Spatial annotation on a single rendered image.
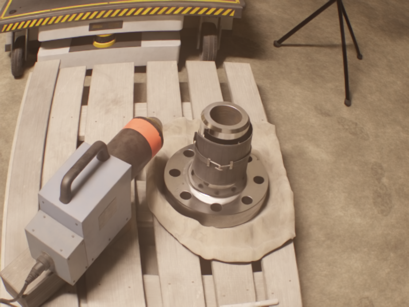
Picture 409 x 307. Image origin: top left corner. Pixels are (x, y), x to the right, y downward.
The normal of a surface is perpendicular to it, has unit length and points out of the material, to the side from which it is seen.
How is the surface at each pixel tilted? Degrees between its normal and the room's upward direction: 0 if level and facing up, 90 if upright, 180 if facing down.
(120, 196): 90
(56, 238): 0
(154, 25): 90
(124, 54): 90
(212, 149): 90
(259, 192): 0
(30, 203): 0
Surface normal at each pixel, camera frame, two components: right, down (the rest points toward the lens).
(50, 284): 0.80, 0.46
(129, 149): 0.48, -0.46
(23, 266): 0.08, -0.72
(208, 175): -0.39, 0.61
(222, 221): 0.12, 0.69
